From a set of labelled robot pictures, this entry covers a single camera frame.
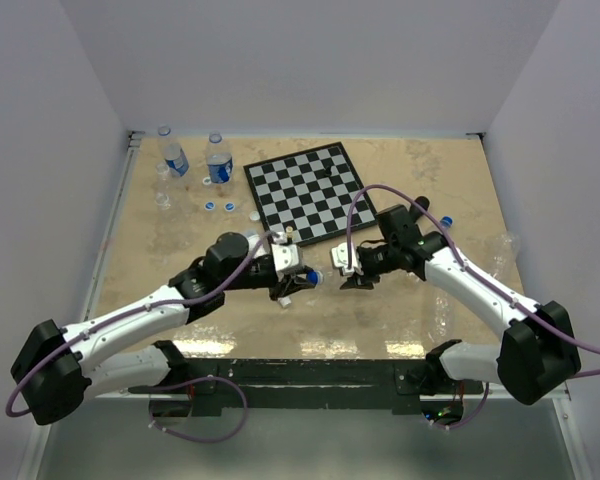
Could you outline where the blue cap of clear bottle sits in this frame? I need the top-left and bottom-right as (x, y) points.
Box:
(306, 270), (322, 285)

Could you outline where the clear bottle without label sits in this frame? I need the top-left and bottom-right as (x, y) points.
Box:
(321, 270), (340, 288)

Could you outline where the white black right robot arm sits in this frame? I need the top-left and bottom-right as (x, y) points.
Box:
(331, 205), (581, 405)

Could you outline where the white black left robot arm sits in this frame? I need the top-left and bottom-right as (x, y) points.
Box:
(6, 232), (319, 426)

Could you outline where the clear bottle lying front right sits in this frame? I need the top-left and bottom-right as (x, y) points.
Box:
(429, 289), (456, 343)

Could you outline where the standing Pepsi bottle right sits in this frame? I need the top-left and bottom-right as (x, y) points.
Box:
(205, 131), (233, 197)

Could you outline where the standing pepsi bottle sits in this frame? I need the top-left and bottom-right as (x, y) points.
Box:
(157, 125), (189, 178)
(205, 131), (233, 197)

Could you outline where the clear unlabelled plastic bottle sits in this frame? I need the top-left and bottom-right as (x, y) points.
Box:
(154, 192), (172, 211)

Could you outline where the crushed clear bottle far right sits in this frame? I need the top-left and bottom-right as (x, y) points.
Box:
(485, 232), (521, 281)

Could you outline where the standing Pepsi bottle left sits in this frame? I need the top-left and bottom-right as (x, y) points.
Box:
(157, 125), (189, 178)

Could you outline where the black toy microphone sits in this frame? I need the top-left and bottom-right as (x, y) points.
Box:
(409, 196), (430, 222)

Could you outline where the black and silver chessboard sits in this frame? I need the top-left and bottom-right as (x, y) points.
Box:
(244, 142), (377, 246)

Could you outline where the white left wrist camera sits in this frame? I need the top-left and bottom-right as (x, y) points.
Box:
(271, 244), (304, 275)

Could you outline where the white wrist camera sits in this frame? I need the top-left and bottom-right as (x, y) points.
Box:
(271, 244), (304, 275)
(330, 242), (362, 277)

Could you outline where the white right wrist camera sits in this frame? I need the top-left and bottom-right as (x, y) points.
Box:
(330, 242), (362, 277)

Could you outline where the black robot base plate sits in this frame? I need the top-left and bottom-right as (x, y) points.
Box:
(127, 357), (486, 416)

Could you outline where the small clear bottle near wall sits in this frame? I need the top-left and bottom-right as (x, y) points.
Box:
(155, 162), (172, 192)

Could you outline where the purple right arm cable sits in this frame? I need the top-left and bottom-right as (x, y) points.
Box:
(345, 184), (600, 384)

